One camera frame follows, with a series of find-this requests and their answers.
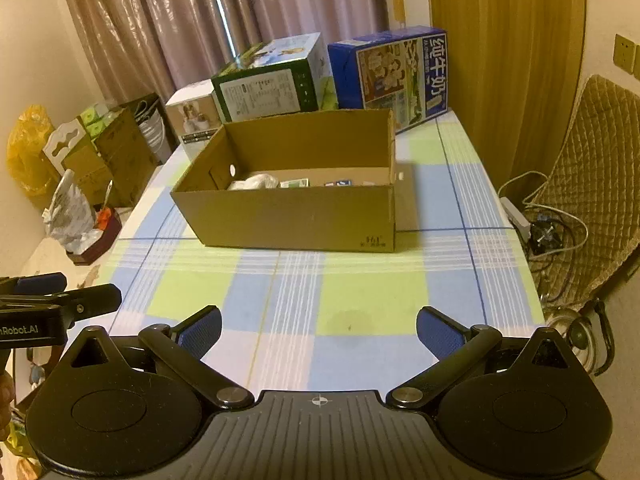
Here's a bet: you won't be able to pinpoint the open brown cardboard box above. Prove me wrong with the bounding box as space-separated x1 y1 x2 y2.
171 110 396 252

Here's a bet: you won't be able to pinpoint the checkered blue green tablecloth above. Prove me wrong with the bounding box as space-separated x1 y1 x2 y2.
62 108 547 401

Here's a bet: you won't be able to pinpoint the green milk carton box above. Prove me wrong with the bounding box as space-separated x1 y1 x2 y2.
212 32 330 122

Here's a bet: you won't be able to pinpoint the white humidifier product box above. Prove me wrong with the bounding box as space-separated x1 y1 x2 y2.
165 79 221 162

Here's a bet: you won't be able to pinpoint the white crumpled item in box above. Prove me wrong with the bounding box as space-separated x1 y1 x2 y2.
228 174 280 191

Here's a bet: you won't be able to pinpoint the white laundry basket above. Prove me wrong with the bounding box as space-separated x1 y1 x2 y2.
134 99 171 165

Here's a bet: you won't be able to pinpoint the white cable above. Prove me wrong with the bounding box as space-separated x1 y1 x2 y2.
497 170 590 261

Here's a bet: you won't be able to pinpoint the blue milk carton box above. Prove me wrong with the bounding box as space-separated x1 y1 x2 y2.
328 26 448 132

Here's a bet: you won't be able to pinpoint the white power strip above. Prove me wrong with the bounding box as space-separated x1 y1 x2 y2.
500 196 532 242

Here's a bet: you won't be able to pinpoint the blue small packet in box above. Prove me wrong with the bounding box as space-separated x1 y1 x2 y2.
324 179 352 186

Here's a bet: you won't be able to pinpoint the yellow plastic bag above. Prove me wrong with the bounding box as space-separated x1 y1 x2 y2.
6 104 61 212

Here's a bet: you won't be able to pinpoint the dark red tissue box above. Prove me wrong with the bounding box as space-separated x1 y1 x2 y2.
66 207 122 266

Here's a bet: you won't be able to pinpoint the pink beige curtain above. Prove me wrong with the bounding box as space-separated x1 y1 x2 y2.
66 0 388 102

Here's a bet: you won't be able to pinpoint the wooden door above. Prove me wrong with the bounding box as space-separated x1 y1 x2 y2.
430 0 586 185

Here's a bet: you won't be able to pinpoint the quilted beige chair cushion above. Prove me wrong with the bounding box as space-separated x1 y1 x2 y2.
532 75 639 308

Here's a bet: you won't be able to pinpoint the green tissue packs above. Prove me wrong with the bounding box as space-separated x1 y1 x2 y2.
78 101 120 140

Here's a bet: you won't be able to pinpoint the brown cardboard box on floor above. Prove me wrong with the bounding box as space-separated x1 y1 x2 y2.
62 108 158 207

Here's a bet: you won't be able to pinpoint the double wall socket plate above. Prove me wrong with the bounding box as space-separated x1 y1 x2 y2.
613 34 639 79

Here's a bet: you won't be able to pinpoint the green packet in box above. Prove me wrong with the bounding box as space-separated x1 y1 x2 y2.
280 178 309 188

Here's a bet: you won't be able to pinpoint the person's left hand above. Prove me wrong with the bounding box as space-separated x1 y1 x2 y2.
0 372 15 441

